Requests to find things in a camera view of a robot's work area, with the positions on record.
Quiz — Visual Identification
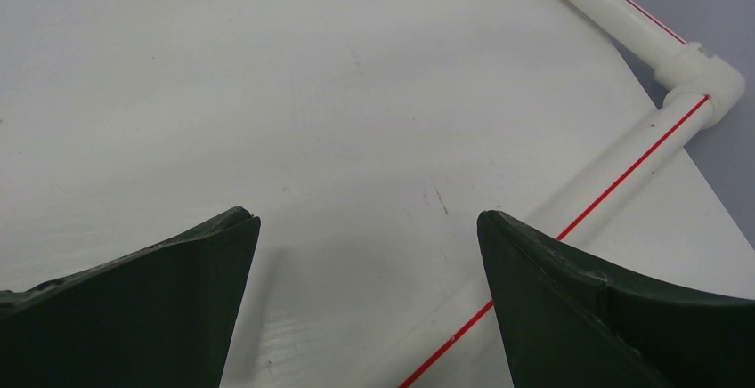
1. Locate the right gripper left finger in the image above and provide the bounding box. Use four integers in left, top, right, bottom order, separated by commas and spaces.
1, 206, 261, 387

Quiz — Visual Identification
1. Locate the white PVC pipe frame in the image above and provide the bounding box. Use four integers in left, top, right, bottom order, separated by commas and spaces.
369, 0, 745, 387

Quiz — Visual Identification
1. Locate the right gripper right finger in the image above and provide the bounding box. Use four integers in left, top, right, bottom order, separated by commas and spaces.
476, 211, 754, 387

